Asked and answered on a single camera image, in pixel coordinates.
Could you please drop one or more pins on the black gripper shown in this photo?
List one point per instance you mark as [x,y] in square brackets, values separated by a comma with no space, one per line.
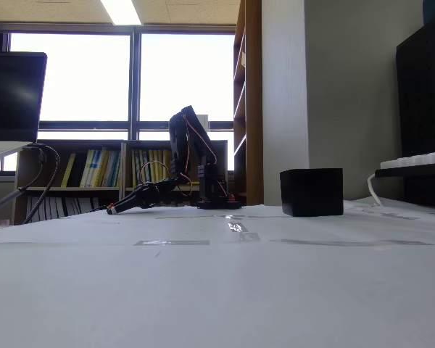
[142,197]

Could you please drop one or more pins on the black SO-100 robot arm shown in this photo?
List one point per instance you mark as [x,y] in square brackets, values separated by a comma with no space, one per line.
[179,137]

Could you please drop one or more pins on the black open box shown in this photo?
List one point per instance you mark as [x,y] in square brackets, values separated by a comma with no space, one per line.
[311,192]

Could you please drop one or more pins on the blue white book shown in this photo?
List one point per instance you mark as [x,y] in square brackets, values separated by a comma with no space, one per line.
[96,168]

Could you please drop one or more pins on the white yellow book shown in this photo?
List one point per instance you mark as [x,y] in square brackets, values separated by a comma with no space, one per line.
[87,168]

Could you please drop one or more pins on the low wooden bookshelf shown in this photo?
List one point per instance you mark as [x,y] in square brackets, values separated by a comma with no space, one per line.
[40,145]
[148,145]

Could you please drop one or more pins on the slanted yellow book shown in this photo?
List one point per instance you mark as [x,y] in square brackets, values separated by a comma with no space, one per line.
[68,170]

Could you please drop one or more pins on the white binder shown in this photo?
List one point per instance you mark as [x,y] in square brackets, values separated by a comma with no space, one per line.
[34,208]
[59,206]

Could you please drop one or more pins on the white taped paper covering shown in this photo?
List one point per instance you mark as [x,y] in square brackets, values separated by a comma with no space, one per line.
[217,290]

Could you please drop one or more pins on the tall wooden bookcase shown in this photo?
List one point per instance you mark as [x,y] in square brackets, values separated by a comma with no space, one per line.
[253,108]

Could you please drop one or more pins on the laptop with dark screen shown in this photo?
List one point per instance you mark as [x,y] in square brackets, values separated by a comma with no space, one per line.
[12,98]

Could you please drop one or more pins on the ceiling light panel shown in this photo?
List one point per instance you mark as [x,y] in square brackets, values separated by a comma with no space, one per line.
[121,11]

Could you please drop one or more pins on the white power strip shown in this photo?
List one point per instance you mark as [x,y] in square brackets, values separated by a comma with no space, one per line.
[417,159]

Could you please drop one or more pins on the black pegboard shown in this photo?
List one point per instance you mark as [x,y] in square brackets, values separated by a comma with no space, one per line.
[424,90]

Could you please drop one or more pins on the dark window frame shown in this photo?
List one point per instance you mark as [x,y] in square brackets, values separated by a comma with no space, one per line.
[135,90]

